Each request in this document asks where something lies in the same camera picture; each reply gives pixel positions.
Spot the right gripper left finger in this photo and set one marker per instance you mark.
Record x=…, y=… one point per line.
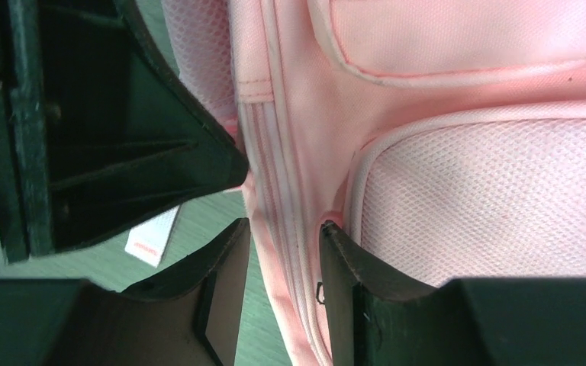
x=187, y=314

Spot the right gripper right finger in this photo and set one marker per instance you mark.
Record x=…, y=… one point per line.
x=379, y=316

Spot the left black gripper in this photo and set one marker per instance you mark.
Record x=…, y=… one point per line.
x=97, y=133

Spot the pink student backpack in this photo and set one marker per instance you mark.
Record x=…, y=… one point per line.
x=447, y=137

